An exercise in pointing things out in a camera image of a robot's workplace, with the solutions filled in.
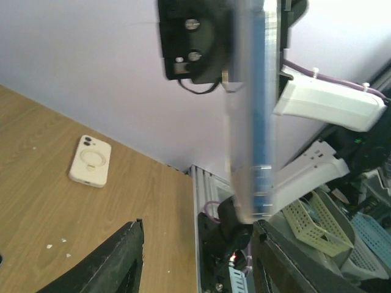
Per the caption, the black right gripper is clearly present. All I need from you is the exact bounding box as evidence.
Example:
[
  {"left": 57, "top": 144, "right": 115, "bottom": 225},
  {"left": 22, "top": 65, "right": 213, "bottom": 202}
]
[{"left": 157, "top": 0, "right": 233, "bottom": 84}]

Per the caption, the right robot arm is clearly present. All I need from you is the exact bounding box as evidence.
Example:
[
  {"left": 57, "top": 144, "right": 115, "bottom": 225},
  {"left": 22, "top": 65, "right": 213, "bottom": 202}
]
[{"left": 157, "top": 1, "right": 390, "bottom": 292}]

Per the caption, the cream perforated plastic basket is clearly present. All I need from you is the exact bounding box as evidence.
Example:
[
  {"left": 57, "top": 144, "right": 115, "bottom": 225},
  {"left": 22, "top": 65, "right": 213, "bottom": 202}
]
[{"left": 282, "top": 190, "right": 354, "bottom": 257}]

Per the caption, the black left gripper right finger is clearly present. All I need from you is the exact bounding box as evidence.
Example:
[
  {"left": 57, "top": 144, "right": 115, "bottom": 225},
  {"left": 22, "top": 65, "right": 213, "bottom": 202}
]
[{"left": 251, "top": 220, "right": 362, "bottom": 292}]

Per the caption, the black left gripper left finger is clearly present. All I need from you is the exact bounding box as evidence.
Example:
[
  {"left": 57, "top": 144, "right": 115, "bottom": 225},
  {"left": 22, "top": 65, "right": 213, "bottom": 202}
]
[{"left": 39, "top": 219, "right": 144, "bottom": 293}]

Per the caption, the blue magsafe phone case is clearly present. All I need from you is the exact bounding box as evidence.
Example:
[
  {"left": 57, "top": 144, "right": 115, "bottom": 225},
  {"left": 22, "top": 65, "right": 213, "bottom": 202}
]
[{"left": 224, "top": 0, "right": 280, "bottom": 223}]

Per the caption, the light blue plastic basket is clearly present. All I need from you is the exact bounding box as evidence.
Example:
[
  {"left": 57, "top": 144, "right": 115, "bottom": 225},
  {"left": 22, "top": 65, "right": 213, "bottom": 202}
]
[{"left": 340, "top": 213, "right": 390, "bottom": 281}]

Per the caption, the white phone stand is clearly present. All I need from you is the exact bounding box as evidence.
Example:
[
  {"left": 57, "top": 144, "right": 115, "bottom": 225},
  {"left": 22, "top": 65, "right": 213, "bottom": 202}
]
[{"left": 68, "top": 135, "right": 112, "bottom": 188}]

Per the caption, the aluminium front rail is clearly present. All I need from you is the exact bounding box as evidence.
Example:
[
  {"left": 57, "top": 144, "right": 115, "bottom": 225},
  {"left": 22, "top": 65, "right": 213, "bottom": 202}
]
[{"left": 186, "top": 165, "right": 233, "bottom": 293}]

